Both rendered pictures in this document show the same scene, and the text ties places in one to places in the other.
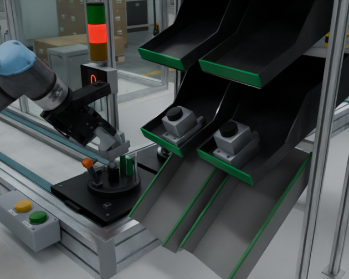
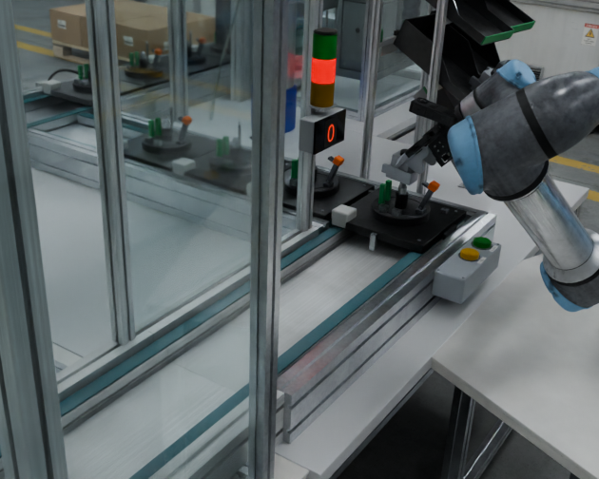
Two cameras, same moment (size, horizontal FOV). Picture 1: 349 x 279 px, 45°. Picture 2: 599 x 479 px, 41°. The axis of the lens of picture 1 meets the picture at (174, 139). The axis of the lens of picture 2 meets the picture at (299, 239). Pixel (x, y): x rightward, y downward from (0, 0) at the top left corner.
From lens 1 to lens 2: 2.40 m
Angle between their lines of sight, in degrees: 89
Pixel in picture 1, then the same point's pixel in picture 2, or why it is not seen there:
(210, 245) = not seen: hidden behind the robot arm
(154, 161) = (331, 199)
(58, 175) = (351, 277)
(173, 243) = not seen: hidden behind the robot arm
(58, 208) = (454, 241)
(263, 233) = not seen: hidden behind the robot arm
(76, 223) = (473, 227)
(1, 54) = (528, 72)
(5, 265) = (505, 300)
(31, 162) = (320, 305)
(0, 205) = (473, 270)
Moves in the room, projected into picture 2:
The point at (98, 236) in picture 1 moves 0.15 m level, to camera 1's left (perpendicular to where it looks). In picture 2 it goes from (481, 219) to (506, 246)
